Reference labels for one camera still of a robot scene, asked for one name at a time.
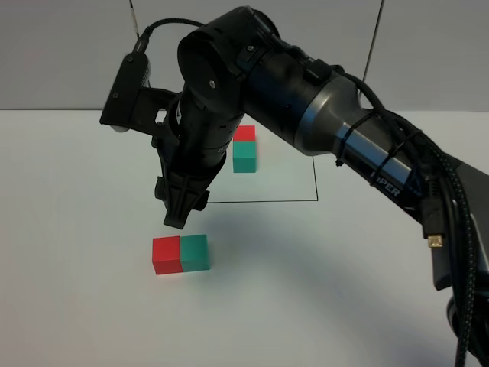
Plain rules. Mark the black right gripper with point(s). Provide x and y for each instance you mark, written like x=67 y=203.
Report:
x=192 y=151

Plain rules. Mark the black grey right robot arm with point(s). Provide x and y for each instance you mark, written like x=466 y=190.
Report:
x=238 y=65

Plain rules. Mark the green template block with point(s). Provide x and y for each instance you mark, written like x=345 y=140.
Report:
x=244 y=156

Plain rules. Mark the red template block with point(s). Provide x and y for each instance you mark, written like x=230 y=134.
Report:
x=245 y=133

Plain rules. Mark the black outlined template sheet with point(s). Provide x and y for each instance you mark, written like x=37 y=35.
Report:
x=280 y=175

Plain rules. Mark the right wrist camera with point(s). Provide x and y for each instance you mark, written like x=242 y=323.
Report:
x=131 y=105

